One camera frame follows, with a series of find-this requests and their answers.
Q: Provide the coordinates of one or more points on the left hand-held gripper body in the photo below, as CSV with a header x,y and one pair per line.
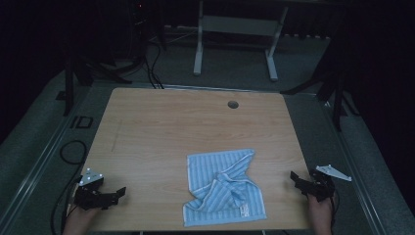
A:
x,y
91,196

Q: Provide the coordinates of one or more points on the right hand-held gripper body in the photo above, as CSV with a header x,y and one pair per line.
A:
x,y
321,186

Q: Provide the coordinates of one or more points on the blue striped towel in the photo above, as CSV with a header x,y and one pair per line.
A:
x,y
221,192

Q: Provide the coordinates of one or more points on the person's left hand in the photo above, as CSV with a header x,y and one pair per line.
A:
x,y
80,222

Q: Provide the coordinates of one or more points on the person's right hand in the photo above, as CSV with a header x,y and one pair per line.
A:
x,y
321,215

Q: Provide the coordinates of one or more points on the black metal stand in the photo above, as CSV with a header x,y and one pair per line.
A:
x,y
337,98
69,88

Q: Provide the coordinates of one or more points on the dark equipment rack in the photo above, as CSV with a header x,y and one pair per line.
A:
x,y
143,23

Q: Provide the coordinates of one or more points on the white desk frame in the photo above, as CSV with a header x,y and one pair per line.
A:
x,y
238,26

